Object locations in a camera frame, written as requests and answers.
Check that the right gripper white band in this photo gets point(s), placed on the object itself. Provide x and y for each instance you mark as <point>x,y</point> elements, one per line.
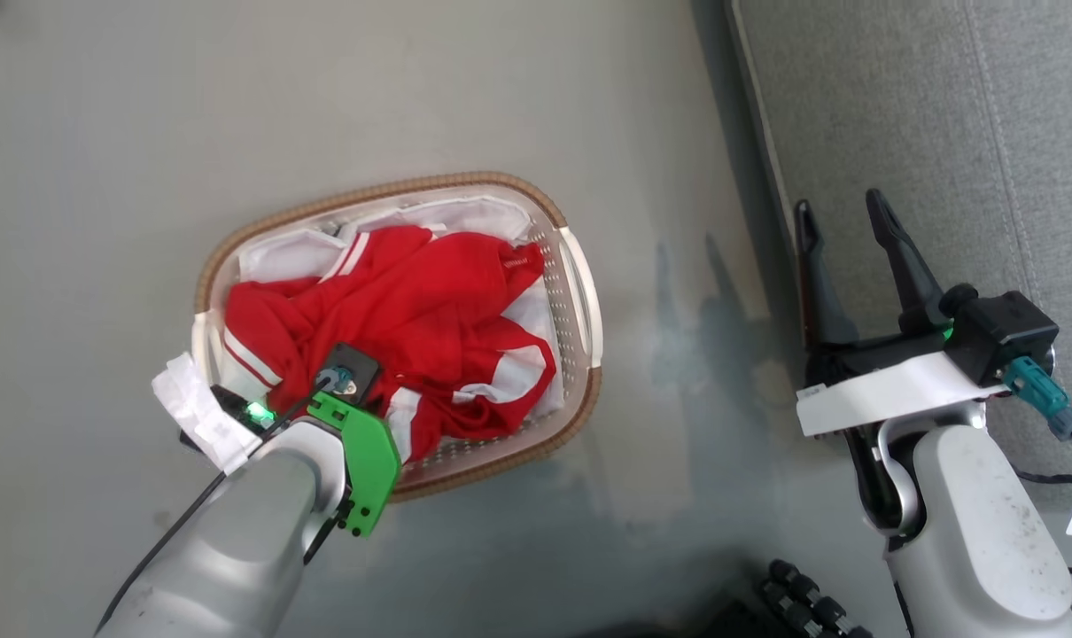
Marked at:
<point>890,390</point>

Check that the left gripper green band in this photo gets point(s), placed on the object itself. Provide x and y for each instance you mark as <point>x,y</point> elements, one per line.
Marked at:
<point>369,461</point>

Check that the red garment with white stripes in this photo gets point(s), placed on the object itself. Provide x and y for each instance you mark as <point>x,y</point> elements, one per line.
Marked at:
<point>430,292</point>

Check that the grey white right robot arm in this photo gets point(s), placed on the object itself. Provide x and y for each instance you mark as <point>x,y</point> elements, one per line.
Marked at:
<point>979,532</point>

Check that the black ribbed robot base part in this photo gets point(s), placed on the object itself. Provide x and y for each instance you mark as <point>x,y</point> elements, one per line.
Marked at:
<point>811,598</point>

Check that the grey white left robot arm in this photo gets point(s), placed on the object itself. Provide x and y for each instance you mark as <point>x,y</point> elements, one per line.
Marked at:
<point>235,549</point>

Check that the white plastic basket brown rim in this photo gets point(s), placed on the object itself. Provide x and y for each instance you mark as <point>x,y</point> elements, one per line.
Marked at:
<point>582,292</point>

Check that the grey fabric sofa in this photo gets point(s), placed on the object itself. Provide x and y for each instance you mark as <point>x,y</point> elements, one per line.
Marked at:
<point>899,106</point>

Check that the white crumpled tape strip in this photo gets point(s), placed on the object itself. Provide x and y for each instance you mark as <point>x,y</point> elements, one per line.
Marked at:
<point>195,408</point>

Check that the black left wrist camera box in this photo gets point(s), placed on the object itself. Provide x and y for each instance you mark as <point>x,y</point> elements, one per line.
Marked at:
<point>352,370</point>

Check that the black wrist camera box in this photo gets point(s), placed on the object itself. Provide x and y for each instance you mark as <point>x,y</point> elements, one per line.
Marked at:
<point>352,370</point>
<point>1005,328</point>

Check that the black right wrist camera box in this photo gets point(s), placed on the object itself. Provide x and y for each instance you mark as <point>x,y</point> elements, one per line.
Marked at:
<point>1005,328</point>

